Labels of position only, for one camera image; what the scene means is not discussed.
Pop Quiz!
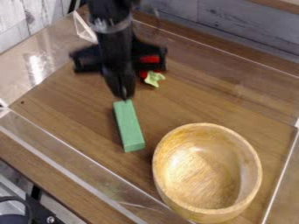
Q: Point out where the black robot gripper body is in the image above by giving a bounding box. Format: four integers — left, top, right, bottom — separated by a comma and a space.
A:
69, 43, 167, 73

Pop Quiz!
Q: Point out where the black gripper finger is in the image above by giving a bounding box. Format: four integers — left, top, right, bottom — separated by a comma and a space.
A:
124, 71, 136, 99
104, 70, 125, 99

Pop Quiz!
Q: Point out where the green rectangular block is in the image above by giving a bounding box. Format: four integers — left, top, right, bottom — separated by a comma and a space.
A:
113, 100, 145, 152

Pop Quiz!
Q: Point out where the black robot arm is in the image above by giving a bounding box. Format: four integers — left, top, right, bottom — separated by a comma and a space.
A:
69, 0, 167, 100

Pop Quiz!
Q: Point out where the brown wooden bowl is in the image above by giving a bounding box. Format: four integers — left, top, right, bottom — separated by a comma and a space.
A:
152, 122, 263, 224

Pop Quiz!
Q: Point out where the red plush strawberry toy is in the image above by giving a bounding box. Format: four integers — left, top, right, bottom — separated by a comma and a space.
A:
139, 55, 165, 88

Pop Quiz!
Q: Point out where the clear acrylic corner bracket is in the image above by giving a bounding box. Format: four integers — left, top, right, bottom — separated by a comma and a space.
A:
72, 11, 97, 44

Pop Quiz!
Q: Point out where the clear acrylic barrier wall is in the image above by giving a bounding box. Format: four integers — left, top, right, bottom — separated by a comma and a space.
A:
0, 99, 192, 224

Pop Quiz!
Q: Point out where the black clamp with cable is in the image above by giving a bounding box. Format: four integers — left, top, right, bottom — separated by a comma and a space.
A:
0, 186, 65, 224

